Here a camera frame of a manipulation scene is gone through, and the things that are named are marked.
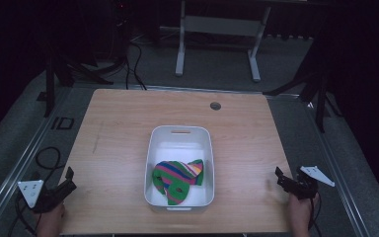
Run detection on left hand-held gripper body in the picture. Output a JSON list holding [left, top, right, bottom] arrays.
[[17, 179, 78, 213]]

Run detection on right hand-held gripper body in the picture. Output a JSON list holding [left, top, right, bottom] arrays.
[[278, 165, 337, 200]]

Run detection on white plastic bin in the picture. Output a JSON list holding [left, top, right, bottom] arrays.
[[143, 124, 216, 211]]

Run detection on green striped sock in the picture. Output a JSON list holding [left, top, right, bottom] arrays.
[[151, 158, 205, 206]]

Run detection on person's left hand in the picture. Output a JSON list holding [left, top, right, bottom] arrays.
[[32, 202, 66, 237]]

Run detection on person's right hand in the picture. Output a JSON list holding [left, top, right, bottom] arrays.
[[287, 192, 320, 237]]

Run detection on black metal stand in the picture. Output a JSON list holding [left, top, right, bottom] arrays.
[[264, 39, 343, 134], [36, 48, 114, 119]]

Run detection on black cable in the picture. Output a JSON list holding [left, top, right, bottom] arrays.
[[124, 39, 148, 92], [35, 146, 62, 172], [307, 192, 324, 237]]

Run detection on black floor bracket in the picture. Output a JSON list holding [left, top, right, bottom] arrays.
[[50, 116, 76, 130]]

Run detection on white metal table frame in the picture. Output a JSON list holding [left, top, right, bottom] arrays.
[[175, 0, 272, 83]]

